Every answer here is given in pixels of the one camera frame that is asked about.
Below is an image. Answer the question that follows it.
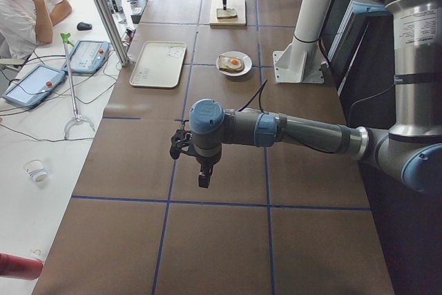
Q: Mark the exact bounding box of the white round plate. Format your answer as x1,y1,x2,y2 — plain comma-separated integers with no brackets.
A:
215,51,252,77

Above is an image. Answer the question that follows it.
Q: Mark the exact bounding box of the wooden cutting board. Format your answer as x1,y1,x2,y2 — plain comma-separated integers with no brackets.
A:
209,0,247,26

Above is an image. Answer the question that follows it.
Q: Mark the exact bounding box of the fried egg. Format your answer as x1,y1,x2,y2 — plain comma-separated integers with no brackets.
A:
219,57,243,70

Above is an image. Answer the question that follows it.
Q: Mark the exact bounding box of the cream bear serving tray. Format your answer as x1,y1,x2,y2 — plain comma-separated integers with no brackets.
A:
129,41,186,88

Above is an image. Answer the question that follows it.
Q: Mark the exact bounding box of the black computer mouse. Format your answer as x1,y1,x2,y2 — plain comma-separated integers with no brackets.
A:
77,21,93,31

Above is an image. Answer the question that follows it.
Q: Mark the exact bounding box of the far teach pendant tablet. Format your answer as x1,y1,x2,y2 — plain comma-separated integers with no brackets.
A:
64,40,110,76

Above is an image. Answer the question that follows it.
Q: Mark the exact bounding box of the teach pendant tablet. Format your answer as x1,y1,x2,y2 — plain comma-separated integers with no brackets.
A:
2,64,66,108
64,40,110,76

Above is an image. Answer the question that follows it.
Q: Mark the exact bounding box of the paper cup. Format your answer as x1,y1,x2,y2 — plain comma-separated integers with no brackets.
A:
23,160,48,183

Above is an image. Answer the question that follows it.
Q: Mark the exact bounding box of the near teach pendant tablet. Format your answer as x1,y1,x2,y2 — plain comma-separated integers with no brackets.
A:
2,64,66,108

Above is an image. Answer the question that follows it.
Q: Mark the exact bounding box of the seated person white shirt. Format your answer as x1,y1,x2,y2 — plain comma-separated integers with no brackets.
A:
1,0,72,59

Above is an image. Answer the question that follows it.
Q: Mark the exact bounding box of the red bottle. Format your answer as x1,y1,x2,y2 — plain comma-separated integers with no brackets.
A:
1,254,44,280

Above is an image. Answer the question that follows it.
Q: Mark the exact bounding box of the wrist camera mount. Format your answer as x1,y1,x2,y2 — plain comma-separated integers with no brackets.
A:
169,129,195,160

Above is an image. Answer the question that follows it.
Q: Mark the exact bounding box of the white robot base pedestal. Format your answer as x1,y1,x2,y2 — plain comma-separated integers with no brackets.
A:
273,0,327,84

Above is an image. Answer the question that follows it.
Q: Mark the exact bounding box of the aluminium frame post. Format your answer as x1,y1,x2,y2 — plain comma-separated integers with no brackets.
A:
93,0,130,68

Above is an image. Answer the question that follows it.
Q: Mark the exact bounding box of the green handled reacher grabber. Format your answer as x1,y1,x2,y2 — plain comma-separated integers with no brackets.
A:
60,33,95,140

